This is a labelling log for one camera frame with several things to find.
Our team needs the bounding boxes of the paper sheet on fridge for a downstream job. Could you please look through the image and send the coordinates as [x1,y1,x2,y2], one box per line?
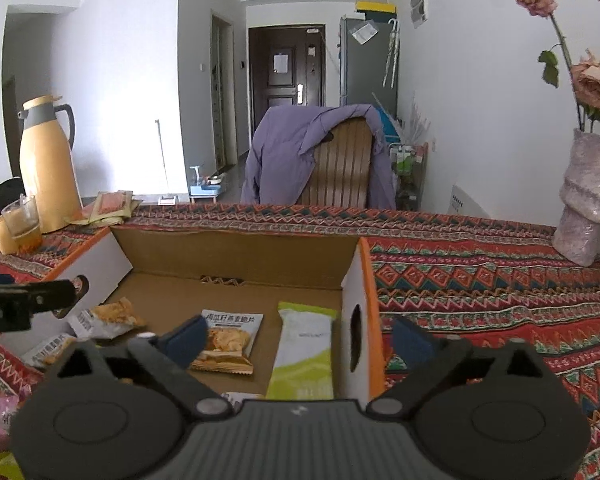
[350,22,379,45]

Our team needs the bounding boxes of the black bag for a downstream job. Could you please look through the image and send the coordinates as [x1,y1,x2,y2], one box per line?
[0,177,26,211]

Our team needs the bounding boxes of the pink white vase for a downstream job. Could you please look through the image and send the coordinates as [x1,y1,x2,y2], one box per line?
[552,127,600,267]

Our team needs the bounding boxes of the yellow mug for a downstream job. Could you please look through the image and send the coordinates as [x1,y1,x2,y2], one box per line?
[0,215,21,256]

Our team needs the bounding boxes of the metal storage rack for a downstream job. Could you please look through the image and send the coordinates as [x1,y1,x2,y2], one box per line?
[390,142,428,209]

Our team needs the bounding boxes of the dried pink rose bouquet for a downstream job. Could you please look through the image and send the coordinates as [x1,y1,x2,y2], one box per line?
[507,0,600,143]

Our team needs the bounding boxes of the white wall heater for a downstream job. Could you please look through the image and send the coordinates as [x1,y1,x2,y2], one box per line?
[450,185,487,217]

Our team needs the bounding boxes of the white orange crisp packet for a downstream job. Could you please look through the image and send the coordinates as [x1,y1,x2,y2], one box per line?
[70,297,146,341]
[187,309,265,376]
[22,334,78,368]

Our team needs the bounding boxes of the pile of flat sachets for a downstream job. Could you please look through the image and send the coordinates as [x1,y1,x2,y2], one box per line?
[65,190,143,227]

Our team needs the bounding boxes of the small blue stool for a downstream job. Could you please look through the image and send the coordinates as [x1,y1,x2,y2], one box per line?
[190,166,226,202]

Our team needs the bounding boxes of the white mop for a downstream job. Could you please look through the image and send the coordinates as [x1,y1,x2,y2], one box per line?
[155,120,178,206]

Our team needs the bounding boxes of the yellow thermos jug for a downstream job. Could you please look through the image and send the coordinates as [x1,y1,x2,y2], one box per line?
[17,95,83,235]

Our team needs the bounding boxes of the dark brown door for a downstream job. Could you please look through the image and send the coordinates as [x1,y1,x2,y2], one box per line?
[248,24,327,133]

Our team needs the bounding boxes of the yellow box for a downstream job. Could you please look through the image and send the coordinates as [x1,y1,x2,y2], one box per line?
[356,1,397,17]

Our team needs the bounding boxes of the purple jacket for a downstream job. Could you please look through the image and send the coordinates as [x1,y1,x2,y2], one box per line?
[241,104,398,208]

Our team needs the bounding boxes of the wooden chair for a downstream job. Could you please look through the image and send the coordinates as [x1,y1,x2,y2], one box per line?
[300,117,373,208]

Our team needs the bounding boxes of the grey fridge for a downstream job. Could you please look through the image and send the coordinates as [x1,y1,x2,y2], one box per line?
[339,16,400,121]

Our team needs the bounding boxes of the glass cup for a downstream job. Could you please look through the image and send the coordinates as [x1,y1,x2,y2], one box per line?
[1,194,43,253]

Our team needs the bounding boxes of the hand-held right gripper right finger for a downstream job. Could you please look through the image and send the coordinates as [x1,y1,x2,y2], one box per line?
[367,316,561,417]

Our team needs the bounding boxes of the green snack packet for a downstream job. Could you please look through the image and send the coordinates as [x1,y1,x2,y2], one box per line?
[265,301,341,402]
[0,452,26,480]

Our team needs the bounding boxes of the white dried branches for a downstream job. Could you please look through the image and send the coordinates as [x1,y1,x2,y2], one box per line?
[400,95,432,146]

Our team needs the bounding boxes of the red cardboard box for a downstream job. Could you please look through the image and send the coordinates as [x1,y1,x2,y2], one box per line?
[0,225,387,406]

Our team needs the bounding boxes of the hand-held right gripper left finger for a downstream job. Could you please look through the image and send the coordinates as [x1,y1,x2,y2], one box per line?
[42,315,233,417]

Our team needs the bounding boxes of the folded umbrella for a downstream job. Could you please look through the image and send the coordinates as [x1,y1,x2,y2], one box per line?
[382,19,401,88]

